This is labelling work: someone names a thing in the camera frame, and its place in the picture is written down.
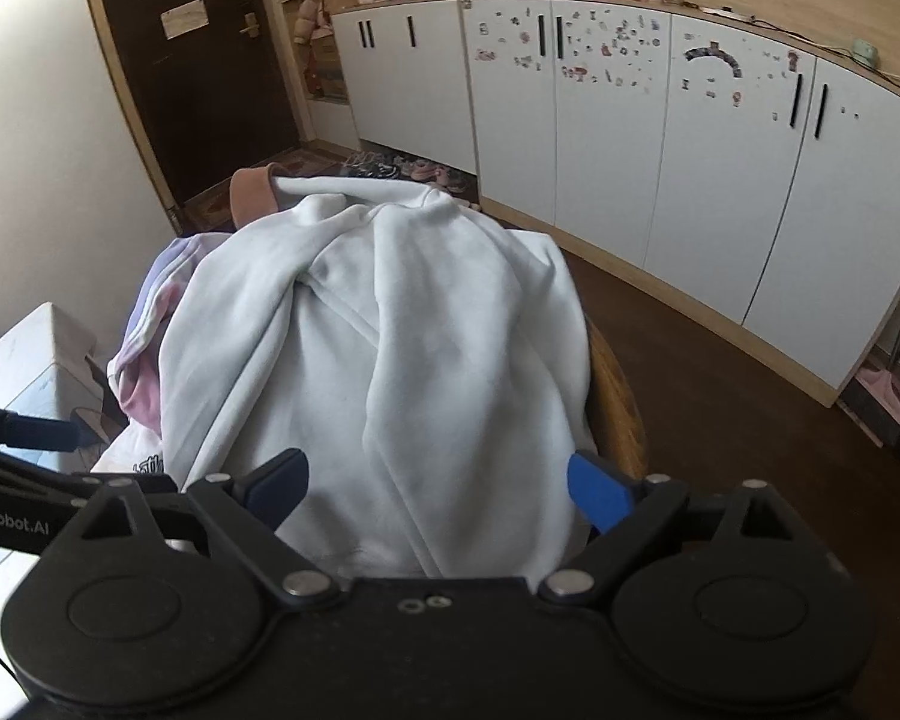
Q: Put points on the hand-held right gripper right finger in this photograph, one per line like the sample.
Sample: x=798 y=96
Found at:
x=596 y=495

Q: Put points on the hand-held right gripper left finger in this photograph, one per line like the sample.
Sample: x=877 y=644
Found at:
x=277 y=484

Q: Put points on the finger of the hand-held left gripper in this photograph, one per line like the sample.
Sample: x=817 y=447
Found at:
x=60 y=481
x=30 y=433

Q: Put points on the white sweatshirt with brown collar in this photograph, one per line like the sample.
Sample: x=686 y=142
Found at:
x=390 y=360

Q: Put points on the wooden chair under clothes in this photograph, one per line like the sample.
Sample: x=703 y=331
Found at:
x=619 y=420

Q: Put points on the white printed garment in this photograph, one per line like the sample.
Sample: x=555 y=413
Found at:
x=131 y=457

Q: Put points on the white box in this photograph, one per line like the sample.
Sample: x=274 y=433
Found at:
x=30 y=349

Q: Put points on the purple and pink garment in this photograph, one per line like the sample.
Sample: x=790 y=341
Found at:
x=146 y=360

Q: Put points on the patterned door rug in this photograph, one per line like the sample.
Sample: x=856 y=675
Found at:
x=217 y=202

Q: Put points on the pink dustpan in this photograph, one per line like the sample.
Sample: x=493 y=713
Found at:
x=881 y=390

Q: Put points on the white cabinet with stickers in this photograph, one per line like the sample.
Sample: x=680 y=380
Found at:
x=607 y=150

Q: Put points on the dark brown door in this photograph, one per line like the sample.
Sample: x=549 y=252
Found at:
x=195 y=105

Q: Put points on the paper notice on door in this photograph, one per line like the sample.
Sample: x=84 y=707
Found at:
x=185 y=21

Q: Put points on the hanging pink and white jacket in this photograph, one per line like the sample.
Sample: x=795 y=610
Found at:
x=307 y=15

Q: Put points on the small green appliance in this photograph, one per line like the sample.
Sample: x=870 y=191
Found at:
x=867 y=54

